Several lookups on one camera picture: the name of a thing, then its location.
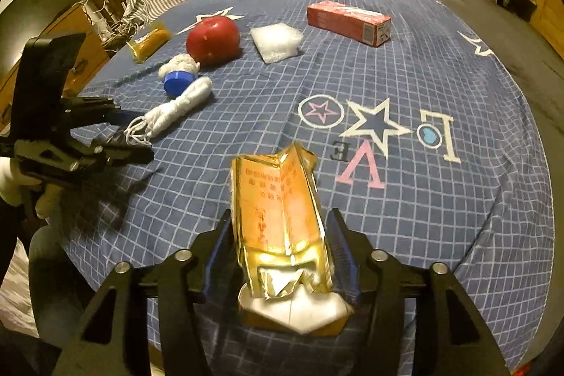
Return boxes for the white wire hangers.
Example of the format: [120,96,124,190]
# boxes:
[80,0,143,56]

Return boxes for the yellow snack in clear wrapper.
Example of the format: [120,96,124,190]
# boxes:
[126,21,172,63]

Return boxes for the red apple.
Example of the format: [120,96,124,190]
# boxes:
[185,15,241,68]

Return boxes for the wooden bed headboard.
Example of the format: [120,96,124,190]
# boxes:
[529,0,564,58]

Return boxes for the white gloved left hand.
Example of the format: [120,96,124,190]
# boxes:
[1,156,63,220]

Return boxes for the white crumpled tissue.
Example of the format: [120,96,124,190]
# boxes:
[158,54,200,81]

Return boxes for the wooden chest of drawers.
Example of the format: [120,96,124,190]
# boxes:
[1,4,109,129]

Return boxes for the red rectangular carton box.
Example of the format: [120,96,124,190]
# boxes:
[307,1,391,48]

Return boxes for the black television screen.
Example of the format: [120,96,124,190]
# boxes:
[0,0,79,74]

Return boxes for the blue checkered star bedsheet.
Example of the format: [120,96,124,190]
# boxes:
[51,0,556,368]

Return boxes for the blue bottle cap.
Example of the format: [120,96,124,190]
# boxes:
[163,70,197,98]

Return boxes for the gold cigarette carton box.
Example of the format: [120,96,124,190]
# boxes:
[231,142,354,337]

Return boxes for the white face mask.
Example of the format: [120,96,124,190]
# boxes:
[123,76,212,146]

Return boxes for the white foam packing piece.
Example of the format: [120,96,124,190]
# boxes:
[251,23,303,64]

